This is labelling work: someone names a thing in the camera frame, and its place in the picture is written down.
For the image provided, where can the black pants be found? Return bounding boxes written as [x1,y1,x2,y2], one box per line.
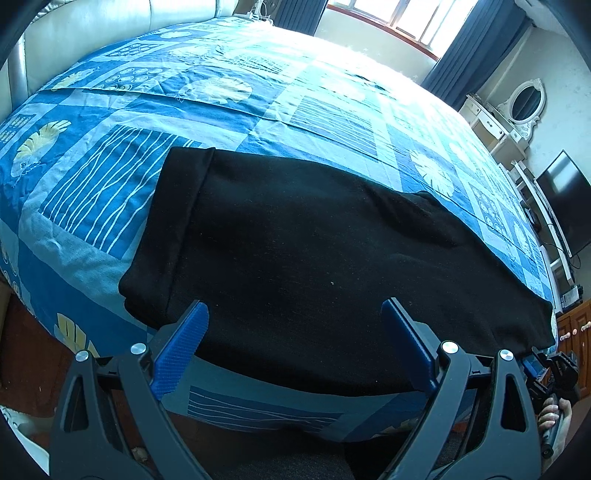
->
[119,147,555,398]

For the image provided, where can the white television shelf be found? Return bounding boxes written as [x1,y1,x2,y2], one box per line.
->
[510,159,575,296]

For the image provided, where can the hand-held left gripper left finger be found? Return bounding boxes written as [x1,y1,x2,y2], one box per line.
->
[48,300,218,480]

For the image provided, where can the white dressing table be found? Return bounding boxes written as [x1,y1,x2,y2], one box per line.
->
[459,95,525,160]

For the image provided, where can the blue leaf-patterned bed sheet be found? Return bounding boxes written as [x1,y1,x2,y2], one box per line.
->
[0,16,555,444]

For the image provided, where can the black flat television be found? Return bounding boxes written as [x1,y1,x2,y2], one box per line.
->
[534,150,588,258]

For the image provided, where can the dark blue curtain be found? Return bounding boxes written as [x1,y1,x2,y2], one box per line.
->
[272,0,329,37]
[421,0,528,112]

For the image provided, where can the brown wooden cabinet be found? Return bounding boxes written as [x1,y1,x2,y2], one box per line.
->
[554,295,591,370]

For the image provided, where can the white padded headboard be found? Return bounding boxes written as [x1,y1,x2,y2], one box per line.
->
[9,0,241,97]

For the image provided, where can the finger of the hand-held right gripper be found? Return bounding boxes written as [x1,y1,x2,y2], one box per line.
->
[521,347,548,393]

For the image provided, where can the small black box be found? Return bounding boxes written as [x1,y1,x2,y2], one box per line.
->
[560,286,584,311]

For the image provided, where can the person's right hand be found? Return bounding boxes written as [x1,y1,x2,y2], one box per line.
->
[538,396,575,462]

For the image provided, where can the white oval framed mirror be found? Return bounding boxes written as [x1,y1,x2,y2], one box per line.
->
[496,78,546,139]

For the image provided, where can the red-framed window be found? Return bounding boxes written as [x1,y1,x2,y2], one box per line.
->
[323,0,481,62]

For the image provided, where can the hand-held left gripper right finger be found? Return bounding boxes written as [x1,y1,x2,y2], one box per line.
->
[381,298,543,480]

